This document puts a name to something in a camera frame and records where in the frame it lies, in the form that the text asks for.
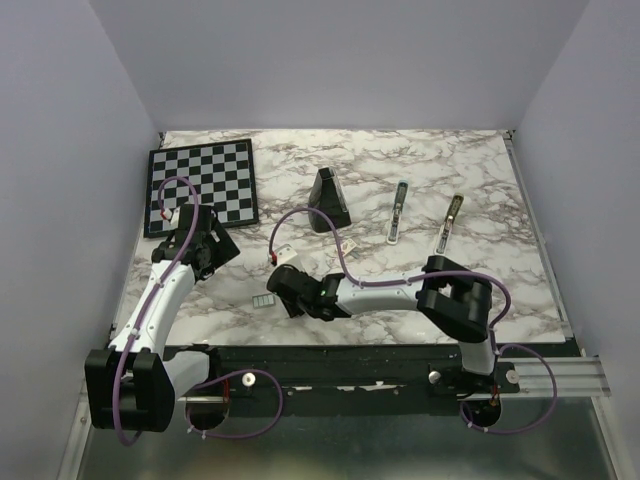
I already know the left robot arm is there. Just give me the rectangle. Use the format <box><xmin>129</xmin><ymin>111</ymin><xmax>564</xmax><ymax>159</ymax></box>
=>
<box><xmin>84</xmin><ymin>204</ymin><xmax>240</xmax><ymax>434</ymax></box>

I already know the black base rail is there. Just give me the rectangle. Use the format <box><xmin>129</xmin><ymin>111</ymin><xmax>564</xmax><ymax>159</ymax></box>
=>
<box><xmin>182</xmin><ymin>345</ymin><xmax>520</xmax><ymax>418</ymax></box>

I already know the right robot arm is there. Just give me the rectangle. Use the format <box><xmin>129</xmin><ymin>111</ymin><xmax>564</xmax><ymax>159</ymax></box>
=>
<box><xmin>267</xmin><ymin>255</ymin><xmax>497</xmax><ymax>392</ymax></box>

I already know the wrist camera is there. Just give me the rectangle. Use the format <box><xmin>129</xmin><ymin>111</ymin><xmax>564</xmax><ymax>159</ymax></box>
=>
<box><xmin>272</xmin><ymin>244</ymin><xmax>304</xmax><ymax>270</ymax></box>
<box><xmin>160</xmin><ymin>208</ymin><xmax>180</xmax><ymax>225</ymax></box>

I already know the black white chessboard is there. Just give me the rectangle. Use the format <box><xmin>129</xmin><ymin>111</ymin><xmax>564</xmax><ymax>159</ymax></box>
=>
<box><xmin>143</xmin><ymin>139</ymin><xmax>259</xmax><ymax>238</ymax></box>

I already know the aluminium extrusion rail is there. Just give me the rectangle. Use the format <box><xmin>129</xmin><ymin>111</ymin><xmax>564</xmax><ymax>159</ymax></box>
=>
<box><xmin>442</xmin><ymin>357</ymin><xmax>611</xmax><ymax>401</ymax></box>

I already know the small staple box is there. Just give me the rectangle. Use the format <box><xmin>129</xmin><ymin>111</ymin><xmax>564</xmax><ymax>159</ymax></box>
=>
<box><xmin>340</xmin><ymin>238</ymin><xmax>357</xmax><ymax>255</ymax></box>

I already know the black wedge stand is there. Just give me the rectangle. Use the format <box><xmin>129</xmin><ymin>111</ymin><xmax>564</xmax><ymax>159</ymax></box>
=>
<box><xmin>308</xmin><ymin>167</ymin><xmax>352</xmax><ymax>233</ymax></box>

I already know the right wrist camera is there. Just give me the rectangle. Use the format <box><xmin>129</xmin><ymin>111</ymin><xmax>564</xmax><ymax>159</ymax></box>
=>
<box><xmin>272</xmin><ymin>244</ymin><xmax>304</xmax><ymax>270</ymax></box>

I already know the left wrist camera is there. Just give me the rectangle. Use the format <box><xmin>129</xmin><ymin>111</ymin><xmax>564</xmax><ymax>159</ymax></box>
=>
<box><xmin>160</xmin><ymin>208</ymin><xmax>180</xmax><ymax>225</ymax></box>

